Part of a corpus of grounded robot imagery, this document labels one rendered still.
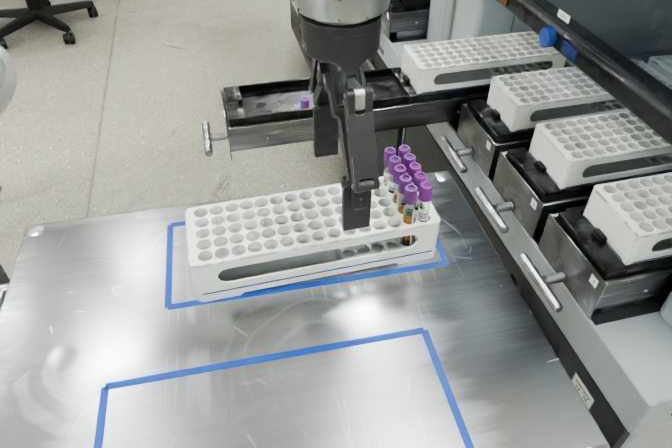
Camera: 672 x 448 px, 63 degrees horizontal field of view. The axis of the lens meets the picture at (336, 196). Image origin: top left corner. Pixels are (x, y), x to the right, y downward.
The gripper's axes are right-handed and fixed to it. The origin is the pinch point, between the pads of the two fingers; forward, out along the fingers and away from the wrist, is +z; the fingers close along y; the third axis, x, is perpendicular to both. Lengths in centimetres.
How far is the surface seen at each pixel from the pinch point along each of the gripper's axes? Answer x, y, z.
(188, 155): -26, -141, 93
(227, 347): -15.6, 11.8, 10.9
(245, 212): -11.2, -2.7, 4.9
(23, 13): -108, -285, 83
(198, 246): -17.1, 1.4, 5.3
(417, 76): 23.8, -35.1, 8.2
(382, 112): 16.5, -32.5, 13.1
